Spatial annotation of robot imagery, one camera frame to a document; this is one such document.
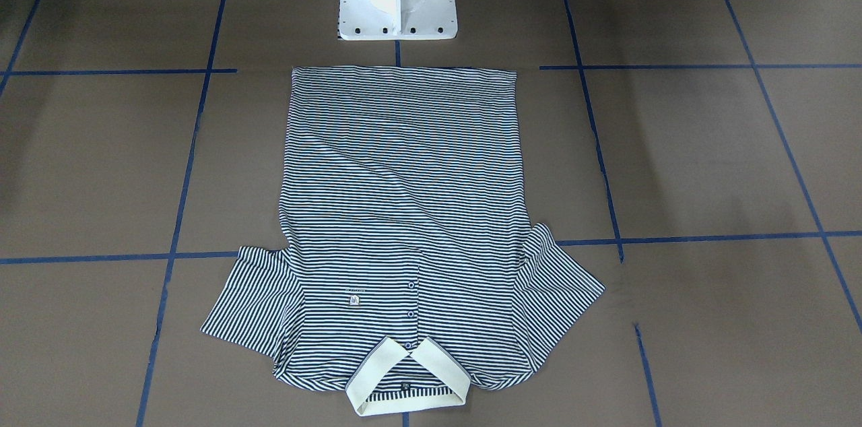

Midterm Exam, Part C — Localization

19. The striped polo shirt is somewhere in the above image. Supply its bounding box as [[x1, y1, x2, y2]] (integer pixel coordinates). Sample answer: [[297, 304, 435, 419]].
[[201, 66, 605, 417]]

